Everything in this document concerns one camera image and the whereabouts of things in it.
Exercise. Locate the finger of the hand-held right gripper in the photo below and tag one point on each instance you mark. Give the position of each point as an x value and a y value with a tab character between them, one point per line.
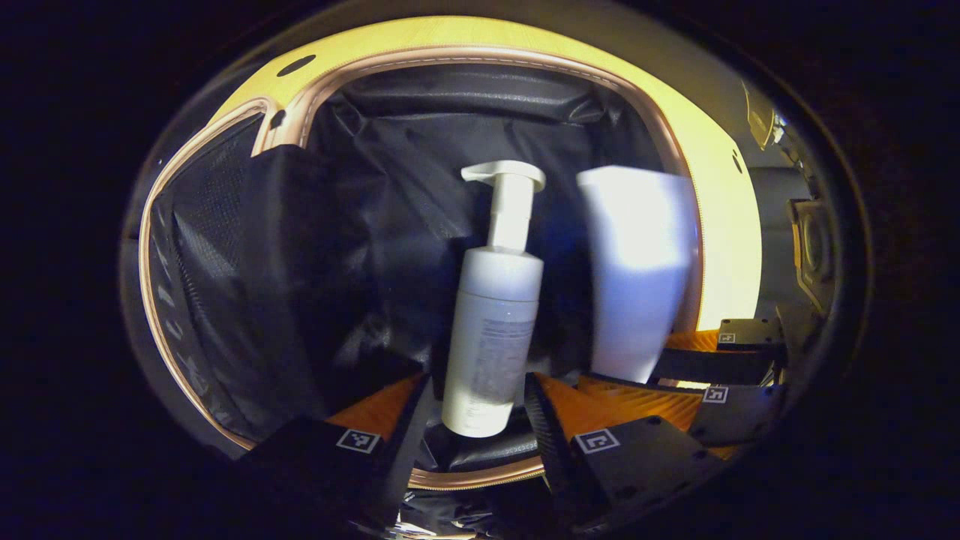
739	416
712	366

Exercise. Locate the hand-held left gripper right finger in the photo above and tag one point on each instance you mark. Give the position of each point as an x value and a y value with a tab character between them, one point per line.
555	450

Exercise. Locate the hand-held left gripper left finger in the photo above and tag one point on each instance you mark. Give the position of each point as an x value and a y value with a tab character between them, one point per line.
401	450

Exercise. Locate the white squeeze tube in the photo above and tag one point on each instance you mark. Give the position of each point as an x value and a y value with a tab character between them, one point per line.
637	285

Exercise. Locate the white pump bottle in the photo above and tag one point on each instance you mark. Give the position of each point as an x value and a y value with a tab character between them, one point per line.
491	337

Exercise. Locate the pink suitcase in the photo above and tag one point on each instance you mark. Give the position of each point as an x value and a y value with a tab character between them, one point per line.
360	187

